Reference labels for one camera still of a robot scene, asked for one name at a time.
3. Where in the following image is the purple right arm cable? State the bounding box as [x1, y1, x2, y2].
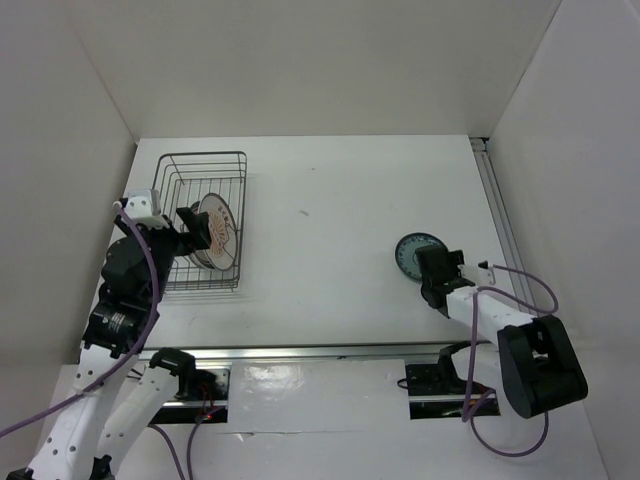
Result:
[462, 264, 560, 457]

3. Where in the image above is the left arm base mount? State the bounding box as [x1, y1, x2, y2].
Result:
[148, 347, 231, 425]

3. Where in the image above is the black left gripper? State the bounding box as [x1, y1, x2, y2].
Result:
[116, 206, 211, 302]

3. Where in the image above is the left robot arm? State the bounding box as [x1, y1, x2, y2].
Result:
[8, 201, 211, 479]

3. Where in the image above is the blue floral plate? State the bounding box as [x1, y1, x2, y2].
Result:
[394, 232, 449, 283]

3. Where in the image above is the metal wire dish rack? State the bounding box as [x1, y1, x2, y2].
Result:
[153, 151, 247, 292]

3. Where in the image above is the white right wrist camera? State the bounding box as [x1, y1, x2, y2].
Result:
[458, 261, 496, 287]

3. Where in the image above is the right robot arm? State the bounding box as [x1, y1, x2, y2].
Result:
[415, 245, 588, 421]

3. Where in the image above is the aluminium frame rail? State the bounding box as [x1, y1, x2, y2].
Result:
[469, 137, 541, 321]

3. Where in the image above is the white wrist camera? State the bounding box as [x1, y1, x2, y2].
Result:
[113, 189, 170, 230]
[458, 261, 496, 287]

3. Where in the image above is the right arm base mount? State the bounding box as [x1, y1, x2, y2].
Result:
[396, 341, 470, 420]

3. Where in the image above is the orange sunburst plate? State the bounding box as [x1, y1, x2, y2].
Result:
[198, 193, 239, 271]

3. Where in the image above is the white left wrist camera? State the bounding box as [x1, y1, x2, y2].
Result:
[113, 189, 170, 230]

